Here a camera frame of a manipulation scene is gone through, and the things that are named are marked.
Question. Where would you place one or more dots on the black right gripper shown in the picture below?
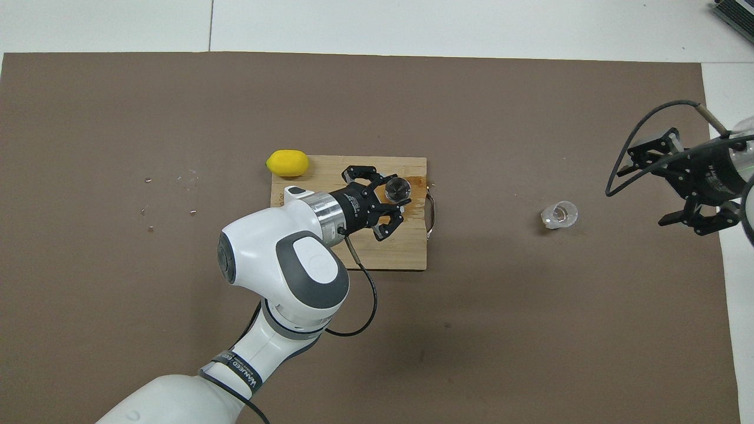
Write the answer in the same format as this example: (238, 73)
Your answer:
(710, 174)

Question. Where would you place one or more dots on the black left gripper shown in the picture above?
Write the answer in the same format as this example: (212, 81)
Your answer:
(353, 209)

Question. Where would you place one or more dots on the steel jigger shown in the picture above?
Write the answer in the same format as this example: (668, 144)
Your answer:
(398, 189)

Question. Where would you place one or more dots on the clear glass cup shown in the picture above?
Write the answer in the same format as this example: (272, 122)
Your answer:
(559, 215)

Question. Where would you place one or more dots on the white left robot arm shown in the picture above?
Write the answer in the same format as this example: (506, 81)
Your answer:
(277, 277)

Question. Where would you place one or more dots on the bamboo cutting board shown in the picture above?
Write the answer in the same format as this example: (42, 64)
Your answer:
(400, 253)

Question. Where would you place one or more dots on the yellow lemon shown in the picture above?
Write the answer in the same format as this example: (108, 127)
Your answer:
(287, 164)

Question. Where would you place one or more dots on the grey ribbed device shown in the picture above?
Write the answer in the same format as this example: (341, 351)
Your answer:
(739, 12)

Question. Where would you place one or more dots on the brown table mat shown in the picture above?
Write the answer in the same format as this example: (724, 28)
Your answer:
(118, 324)

